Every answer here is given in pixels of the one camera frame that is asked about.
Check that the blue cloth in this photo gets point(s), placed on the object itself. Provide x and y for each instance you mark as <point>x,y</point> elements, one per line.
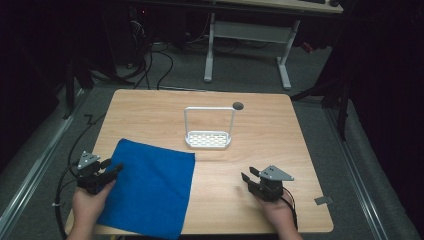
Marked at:
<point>150,190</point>

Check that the white-legged desk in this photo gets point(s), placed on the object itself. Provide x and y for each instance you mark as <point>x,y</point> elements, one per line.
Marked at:
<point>253,30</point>

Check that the black stand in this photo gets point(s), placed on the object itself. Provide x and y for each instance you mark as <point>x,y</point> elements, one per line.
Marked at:
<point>333,96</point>
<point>75,83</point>

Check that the computer tower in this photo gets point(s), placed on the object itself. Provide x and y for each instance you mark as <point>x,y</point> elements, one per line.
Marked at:
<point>135,33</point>

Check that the person's right hand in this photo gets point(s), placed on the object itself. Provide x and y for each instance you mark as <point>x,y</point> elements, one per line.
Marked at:
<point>276,211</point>

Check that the metal floor rail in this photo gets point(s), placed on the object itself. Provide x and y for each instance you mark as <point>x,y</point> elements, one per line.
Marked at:
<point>33,166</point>
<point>358,173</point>

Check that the person's left hand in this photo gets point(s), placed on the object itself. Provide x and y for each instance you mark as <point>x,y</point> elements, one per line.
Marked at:
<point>89,204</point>

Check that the red object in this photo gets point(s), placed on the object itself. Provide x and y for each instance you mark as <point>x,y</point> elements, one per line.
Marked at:
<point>307,47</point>

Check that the grey tape piece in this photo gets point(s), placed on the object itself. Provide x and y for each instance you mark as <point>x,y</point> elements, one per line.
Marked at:
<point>323,200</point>

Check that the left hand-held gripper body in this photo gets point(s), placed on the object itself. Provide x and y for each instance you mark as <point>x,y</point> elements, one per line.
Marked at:
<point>87,173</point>

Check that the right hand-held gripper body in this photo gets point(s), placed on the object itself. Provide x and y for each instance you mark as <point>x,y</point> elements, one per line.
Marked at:
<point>270,183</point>

